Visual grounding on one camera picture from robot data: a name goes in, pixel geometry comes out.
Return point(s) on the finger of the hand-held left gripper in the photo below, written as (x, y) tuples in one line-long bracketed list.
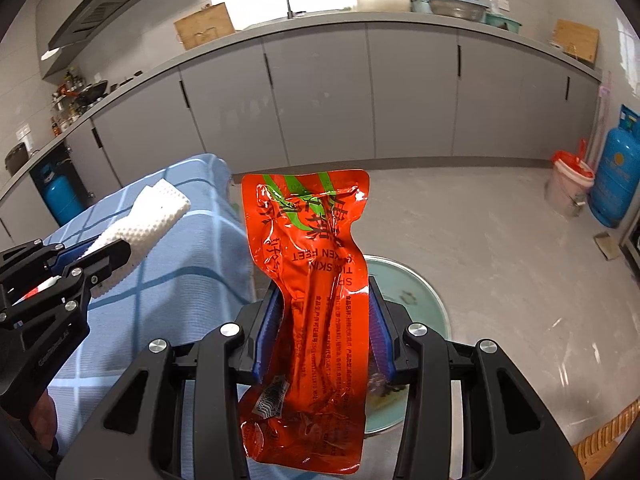
[(65, 256), (107, 262)]

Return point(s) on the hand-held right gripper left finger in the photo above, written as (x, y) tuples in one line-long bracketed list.
[(262, 340)]

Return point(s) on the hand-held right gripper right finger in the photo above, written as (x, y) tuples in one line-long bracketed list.
[(382, 330)]

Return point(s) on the white foam sheet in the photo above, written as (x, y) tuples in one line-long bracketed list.
[(150, 220)]

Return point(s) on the orange-red snack packet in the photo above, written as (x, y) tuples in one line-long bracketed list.
[(310, 260)]

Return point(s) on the person's left hand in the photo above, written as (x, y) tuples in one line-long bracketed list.
[(44, 422)]

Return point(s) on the blue gas cylinder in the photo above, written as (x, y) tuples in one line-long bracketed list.
[(617, 175), (62, 197)]

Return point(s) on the blue checked tablecloth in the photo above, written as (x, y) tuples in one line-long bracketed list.
[(175, 285)]

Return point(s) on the dark rice cooker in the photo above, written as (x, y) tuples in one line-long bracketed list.
[(16, 160)]

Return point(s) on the group of seasoning bottles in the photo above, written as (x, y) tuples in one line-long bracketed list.
[(67, 102)]

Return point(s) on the black wok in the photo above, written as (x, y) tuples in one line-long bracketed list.
[(92, 91)]

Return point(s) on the white bucket with red bag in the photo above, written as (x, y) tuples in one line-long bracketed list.
[(567, 185)]

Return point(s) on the cardboard piece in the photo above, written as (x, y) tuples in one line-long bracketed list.
[(608, 246)]

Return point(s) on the grey range hood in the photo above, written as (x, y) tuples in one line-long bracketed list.
[(95, 15)]

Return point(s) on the woven wicker object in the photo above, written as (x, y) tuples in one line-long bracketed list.
[(610, 432)]

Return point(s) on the grey kitchen cabinet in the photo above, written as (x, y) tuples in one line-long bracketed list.
[(325, 85)]

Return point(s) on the cardboard box on counter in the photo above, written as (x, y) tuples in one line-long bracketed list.
[(205, 27)]

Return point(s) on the dark appliance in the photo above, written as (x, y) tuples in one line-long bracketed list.
[(632, 247)]

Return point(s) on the pink pole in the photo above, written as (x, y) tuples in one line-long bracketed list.
[(602, 115)]

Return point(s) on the metal basin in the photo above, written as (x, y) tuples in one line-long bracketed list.
[(457, 10)]

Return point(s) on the green plastic tub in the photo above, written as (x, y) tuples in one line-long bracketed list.
[(504, 21)]

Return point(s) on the wooden cutting board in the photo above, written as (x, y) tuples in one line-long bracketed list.
[(577, 42)]

